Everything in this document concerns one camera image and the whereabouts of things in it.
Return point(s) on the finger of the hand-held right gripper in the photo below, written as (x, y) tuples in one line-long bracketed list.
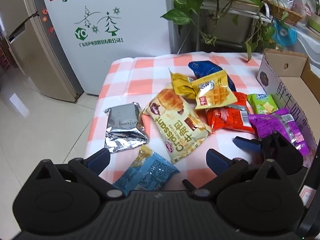
[(287, 155), (246, 143)]

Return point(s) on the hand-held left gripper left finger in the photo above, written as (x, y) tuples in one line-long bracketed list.
[(100, 160)]

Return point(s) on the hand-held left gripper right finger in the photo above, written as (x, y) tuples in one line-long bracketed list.
[(217, 160)]

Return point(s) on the red snack packet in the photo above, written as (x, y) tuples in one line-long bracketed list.
[(225, 120)]

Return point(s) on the purple snack packet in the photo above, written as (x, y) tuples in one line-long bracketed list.
[(272, 122)]

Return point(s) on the green cracker packet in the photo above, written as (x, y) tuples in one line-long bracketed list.
[(262, 103)]

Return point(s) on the silver foil snack packet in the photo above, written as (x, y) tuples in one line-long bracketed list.
[(125, 122)]

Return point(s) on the light blue snack packet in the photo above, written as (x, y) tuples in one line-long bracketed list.
[(147, 175)]

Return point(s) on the cream croissant bread packet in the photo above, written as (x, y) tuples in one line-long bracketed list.
[(175, 125)]

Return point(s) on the yellow waffle snack packet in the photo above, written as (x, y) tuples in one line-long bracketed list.
[(215, 95)]

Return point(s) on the mustard yellow snack packet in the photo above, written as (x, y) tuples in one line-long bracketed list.
[(181, 85)]

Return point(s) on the dark blue snack packet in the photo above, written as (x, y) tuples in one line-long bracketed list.
[(205, 68)]

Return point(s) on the cardboard box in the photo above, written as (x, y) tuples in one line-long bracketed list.
[(282, 62)]

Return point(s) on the orange white checkered tablecloth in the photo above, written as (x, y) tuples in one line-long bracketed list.
[(140, 75)]

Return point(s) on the light blue mesh item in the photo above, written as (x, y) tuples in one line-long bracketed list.
[(285, 33)]

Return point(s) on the silver refrigerator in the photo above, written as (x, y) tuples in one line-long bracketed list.
[(32, 55)]

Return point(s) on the white metal rack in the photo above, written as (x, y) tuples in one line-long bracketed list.
[(240, 11)]

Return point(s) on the green plant pot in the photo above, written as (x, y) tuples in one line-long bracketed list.
[(315, 23)]

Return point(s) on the wicker basket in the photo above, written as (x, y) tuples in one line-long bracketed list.
[(285, 11)]

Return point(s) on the white freezer with tree print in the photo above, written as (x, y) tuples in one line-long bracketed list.
[(100, 10)]

